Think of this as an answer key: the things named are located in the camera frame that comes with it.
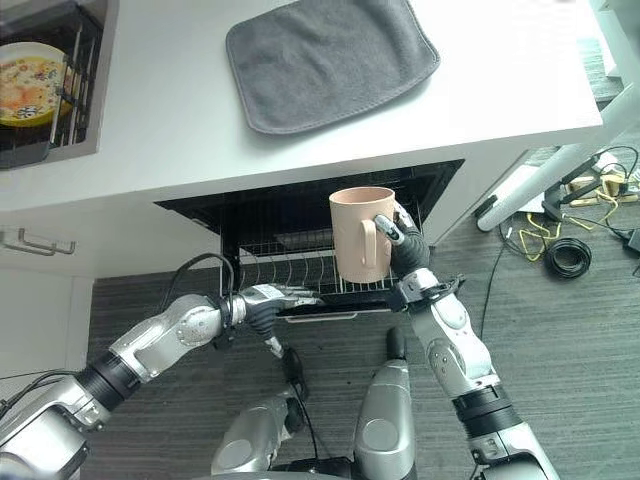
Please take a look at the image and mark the white desk leg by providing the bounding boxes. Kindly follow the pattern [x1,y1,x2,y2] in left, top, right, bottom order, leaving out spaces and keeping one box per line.
[474,79,640,232]

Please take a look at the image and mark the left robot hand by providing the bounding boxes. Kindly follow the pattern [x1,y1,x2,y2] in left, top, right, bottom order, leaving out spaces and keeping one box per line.
[241,282,326,359]

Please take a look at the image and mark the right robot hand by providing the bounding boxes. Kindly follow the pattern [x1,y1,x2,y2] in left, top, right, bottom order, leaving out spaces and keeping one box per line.
[371,199,431,278]

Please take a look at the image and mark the black dishwasher opening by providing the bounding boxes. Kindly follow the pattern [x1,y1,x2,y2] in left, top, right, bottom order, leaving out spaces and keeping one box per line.
[153,159,466,319]

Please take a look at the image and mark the yellow floral plate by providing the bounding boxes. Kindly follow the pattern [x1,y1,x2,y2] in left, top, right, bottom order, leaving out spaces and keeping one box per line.
[0,41,67,128]

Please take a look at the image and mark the wire dishwasher rack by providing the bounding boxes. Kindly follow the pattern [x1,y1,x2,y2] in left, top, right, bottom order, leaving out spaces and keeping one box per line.
[237,241,401,319]

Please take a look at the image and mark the right silver robot leg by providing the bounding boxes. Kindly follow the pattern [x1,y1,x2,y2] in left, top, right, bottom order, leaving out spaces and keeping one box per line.
[352,327,417,480]

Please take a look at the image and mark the grey cloth mat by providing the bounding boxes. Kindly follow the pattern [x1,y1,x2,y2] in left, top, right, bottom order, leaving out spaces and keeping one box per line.
[224,0,442,136]

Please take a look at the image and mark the beige plastic mug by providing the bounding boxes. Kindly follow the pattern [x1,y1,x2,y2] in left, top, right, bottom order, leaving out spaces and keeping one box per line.
[328,187,397,285]

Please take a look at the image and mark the black sink dish rack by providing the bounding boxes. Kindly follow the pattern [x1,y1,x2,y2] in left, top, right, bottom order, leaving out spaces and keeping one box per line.
[0,0,109,169]

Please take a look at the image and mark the beige wooden blocks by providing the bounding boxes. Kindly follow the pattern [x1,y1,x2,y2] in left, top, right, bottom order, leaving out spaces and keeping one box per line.
[566,171,640,207]

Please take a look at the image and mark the silver drawer handle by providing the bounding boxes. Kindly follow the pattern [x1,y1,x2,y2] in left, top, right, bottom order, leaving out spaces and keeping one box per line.
[0,227,77,257]

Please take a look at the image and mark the yellow cable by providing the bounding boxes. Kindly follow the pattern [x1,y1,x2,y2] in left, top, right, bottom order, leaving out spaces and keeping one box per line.
[518,191,632,261]

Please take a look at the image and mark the coiled black cable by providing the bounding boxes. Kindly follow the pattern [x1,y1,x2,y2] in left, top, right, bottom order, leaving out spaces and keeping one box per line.
[544,237,593,276]

